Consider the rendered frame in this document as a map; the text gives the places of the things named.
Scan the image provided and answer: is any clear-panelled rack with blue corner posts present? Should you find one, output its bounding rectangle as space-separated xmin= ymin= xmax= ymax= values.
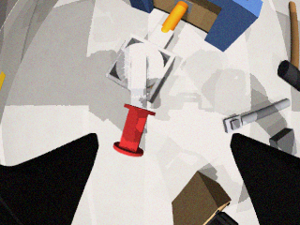
xmin=248 ymin=0 xmax=263 ymax=10

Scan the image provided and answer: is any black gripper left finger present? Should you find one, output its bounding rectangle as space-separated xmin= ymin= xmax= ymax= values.
xmin=0 ymin=132 xmax=98 ymax=225

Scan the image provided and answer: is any black-headed mallet with wooden handle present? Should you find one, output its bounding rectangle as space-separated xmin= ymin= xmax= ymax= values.
xmin=277 ymin=1 xmax=300 ymax=91

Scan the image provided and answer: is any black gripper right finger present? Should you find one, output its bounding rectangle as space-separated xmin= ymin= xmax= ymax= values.
xmin=230 ymin=132 xmax=300 ymax=225

